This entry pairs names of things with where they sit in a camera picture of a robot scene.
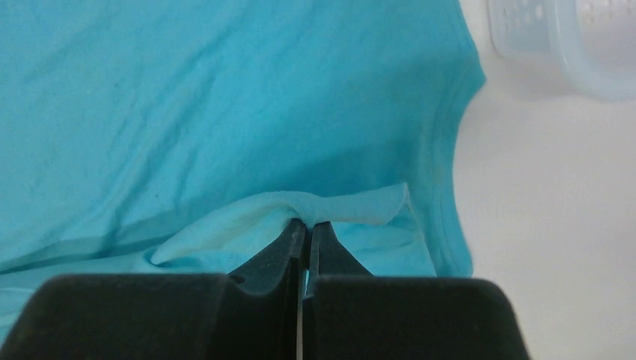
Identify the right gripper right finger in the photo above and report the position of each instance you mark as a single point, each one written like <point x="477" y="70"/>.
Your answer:
<point x="348" y="313"/>

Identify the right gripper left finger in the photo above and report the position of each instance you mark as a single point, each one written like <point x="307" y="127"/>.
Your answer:
<point x="250" y="313"/>

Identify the turquoise t-shirt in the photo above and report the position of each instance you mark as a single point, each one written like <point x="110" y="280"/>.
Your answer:
<point x="183" y="136"/>

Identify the white plastic basket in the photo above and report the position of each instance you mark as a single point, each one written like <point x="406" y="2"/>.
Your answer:
<point x="566" y="47"/>

